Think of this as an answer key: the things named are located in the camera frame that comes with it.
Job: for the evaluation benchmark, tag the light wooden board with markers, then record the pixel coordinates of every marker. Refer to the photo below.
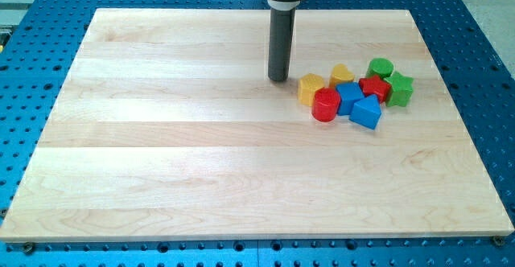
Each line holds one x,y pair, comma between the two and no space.
167,128

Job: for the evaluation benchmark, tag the left corner board screw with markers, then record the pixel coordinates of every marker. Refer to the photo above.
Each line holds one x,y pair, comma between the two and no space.
28,248

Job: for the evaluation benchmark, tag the corner board screw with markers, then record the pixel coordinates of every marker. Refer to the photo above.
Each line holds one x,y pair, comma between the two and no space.
498,241
28,248

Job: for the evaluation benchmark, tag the right corner board screw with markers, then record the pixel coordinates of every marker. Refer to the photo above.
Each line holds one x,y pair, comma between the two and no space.
498,241

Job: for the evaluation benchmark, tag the yellow hexagon block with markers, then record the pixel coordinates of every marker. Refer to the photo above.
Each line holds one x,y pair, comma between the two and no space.
308,85

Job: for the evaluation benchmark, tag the red cylinder block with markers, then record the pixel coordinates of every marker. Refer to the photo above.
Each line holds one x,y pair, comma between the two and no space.
325,104

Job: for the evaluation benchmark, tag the yellow heart block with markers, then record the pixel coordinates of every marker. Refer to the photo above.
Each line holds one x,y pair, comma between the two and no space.
340,75

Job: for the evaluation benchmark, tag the blue cube block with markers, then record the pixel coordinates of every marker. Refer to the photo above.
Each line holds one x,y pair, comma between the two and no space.
350,93

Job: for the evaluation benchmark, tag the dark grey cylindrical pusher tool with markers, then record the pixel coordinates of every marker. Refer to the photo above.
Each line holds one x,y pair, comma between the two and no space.
282,21

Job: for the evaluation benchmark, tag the blue triangle block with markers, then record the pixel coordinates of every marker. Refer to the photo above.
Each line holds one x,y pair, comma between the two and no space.
366,112

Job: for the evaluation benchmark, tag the red star block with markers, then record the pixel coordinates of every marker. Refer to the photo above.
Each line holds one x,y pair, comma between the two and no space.
374,85

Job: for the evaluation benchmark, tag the green cylinder block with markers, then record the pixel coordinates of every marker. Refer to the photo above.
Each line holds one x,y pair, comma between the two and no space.
381,67

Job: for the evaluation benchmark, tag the green star block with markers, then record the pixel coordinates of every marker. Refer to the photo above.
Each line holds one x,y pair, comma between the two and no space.
401,89

